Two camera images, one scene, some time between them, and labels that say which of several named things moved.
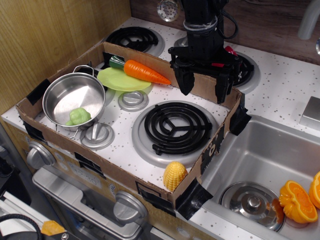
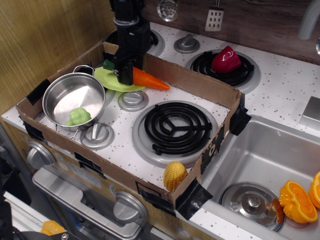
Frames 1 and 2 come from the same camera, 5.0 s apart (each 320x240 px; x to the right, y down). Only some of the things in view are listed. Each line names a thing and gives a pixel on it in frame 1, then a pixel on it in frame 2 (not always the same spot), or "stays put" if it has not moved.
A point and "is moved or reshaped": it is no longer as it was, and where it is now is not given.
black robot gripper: [205, 48] to [134, 39]
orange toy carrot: [137, 68] is moved or reshaped
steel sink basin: [268, 152] stays put
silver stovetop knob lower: [98, 136] stays put
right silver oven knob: [128, 207] stays put
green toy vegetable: [78, 115] stays put
